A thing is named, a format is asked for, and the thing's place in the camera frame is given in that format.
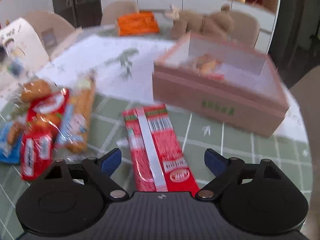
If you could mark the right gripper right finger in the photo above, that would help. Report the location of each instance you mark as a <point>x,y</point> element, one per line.
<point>226,171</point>

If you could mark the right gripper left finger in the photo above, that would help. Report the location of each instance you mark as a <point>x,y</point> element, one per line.
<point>97,173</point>

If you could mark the long orange biscuit pack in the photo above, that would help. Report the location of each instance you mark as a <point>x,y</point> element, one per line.
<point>74,129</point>

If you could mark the long red snack pack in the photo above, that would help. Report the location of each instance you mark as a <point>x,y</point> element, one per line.
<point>158,162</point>

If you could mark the small red snack pack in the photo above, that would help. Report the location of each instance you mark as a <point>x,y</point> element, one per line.
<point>36,153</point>

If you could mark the red white snack bag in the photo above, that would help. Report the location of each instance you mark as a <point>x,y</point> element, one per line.
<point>46,114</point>

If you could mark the blue snack bag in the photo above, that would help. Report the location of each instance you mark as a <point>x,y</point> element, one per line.
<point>11,141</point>

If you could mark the round bread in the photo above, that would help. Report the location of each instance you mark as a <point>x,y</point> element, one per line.
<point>35,89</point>

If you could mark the pink cardboard box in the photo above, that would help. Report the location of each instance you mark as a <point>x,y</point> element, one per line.
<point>223,80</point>

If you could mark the white table runner cloth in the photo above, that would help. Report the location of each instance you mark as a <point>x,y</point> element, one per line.
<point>217,79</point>

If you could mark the beige chair behind table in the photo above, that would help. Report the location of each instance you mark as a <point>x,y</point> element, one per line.
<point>246,28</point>

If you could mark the brown plush toy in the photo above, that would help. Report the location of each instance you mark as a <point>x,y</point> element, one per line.
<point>217,24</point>

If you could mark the beige chair with cartoon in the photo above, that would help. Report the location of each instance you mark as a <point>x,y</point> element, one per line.
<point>23,52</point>

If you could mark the orange tissue pack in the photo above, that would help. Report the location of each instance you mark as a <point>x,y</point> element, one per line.
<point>137,23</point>

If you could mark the beige dining chair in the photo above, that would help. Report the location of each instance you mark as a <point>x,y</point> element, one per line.
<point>117,9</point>

